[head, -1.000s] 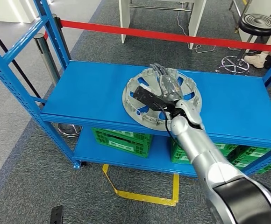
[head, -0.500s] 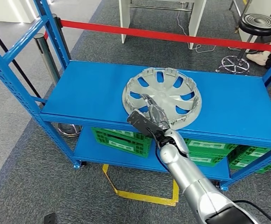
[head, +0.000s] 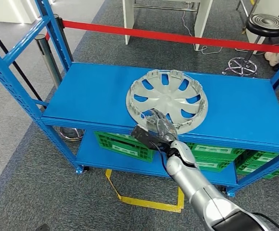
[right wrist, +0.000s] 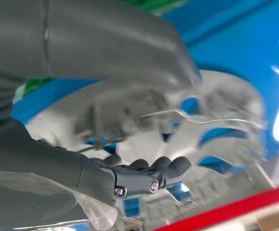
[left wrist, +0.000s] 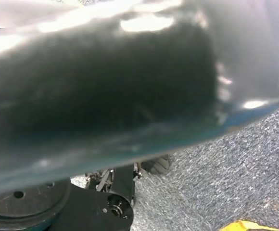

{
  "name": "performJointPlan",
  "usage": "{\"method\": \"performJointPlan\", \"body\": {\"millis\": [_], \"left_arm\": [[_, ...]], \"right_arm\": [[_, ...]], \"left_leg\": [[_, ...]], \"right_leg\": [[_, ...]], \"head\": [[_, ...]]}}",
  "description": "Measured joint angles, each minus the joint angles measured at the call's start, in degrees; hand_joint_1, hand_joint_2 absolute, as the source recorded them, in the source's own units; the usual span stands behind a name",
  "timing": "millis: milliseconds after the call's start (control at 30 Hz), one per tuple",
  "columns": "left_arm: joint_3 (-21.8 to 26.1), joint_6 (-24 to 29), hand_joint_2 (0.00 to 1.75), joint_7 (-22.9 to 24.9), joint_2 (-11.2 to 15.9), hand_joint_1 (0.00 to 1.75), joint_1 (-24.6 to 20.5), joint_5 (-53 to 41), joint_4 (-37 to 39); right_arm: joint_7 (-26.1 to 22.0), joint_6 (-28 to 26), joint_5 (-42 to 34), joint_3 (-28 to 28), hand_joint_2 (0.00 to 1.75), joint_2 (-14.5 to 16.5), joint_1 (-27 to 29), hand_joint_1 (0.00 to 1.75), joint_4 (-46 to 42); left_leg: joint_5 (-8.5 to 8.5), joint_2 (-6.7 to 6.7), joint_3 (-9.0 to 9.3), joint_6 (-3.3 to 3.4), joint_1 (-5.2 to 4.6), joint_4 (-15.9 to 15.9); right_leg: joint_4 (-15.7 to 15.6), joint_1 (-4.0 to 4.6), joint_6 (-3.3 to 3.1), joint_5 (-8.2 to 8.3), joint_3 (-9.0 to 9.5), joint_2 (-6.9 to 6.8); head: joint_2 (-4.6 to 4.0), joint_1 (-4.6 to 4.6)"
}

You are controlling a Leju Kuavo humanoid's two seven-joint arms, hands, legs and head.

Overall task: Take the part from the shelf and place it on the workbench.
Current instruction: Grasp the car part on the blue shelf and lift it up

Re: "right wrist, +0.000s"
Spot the green plastic crate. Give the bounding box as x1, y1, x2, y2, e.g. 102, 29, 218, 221
13, 77, 54, 104

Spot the red barrier belt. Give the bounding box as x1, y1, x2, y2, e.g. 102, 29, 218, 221
152, 182, 279, 231

